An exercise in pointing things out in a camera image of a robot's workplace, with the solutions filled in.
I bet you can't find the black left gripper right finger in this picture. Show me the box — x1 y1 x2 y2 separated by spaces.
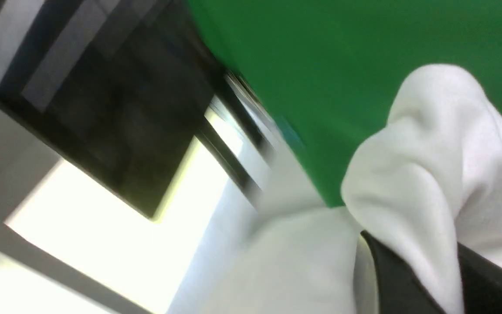
458 244 502 314

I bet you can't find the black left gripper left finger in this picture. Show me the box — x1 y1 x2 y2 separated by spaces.
361 231 444 314

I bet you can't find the white garment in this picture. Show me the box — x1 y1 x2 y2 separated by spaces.
200 65 502 314

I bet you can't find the green backdrop cloth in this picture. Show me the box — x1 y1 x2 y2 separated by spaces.
187 0 502 207

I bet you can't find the dark window frame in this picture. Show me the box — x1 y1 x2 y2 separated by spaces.
0 0 269 218

